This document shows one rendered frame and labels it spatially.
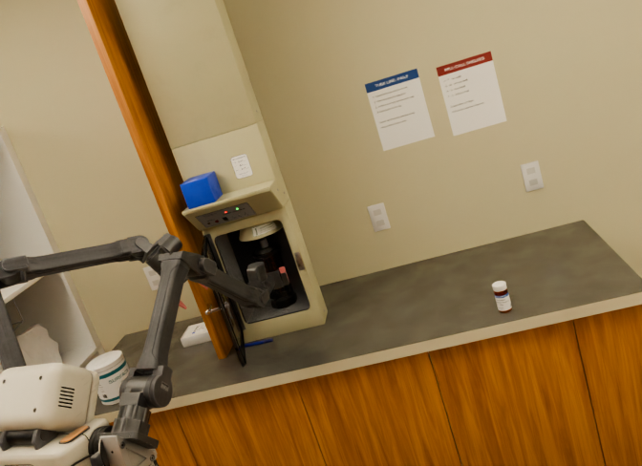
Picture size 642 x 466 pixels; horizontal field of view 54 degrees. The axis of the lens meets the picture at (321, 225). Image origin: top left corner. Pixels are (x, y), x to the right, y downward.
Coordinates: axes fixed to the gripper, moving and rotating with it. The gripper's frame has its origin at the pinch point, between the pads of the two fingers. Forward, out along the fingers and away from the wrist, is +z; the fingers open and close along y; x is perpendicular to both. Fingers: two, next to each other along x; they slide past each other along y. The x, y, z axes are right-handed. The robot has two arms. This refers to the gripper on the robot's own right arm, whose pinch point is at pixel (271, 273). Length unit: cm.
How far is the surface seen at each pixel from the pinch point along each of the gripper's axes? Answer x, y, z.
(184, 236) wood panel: -24.5, 22.7, -10.5
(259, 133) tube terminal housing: -51, -14, -7
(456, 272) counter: 22, -65, 13
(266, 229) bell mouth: -17.5, -4.2, -3.2
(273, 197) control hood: -30.1, -13.6, -14.8
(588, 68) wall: -36, -132, 36
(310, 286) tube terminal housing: 6.8, -13.6, -5.5
